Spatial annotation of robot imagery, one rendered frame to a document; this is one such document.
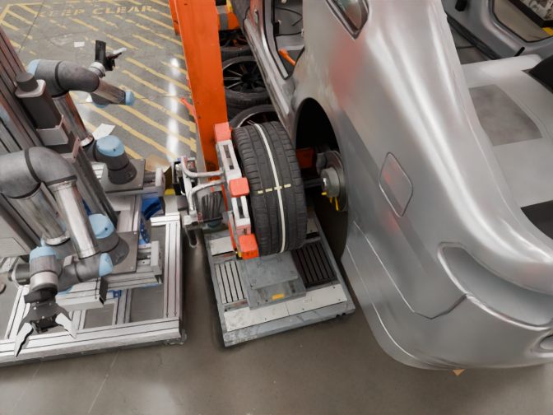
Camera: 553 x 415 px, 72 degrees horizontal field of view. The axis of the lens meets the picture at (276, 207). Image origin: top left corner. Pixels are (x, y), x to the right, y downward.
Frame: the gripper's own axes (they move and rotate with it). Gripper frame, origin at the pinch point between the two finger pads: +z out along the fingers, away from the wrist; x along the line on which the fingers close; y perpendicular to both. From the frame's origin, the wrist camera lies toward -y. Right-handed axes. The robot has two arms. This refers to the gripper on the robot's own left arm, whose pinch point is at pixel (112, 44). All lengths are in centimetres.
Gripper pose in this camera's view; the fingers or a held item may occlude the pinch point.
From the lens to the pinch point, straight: 243.4
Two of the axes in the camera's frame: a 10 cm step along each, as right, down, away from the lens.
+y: -1.5, 6.1, 7.8
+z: 1.0, -7.8, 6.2
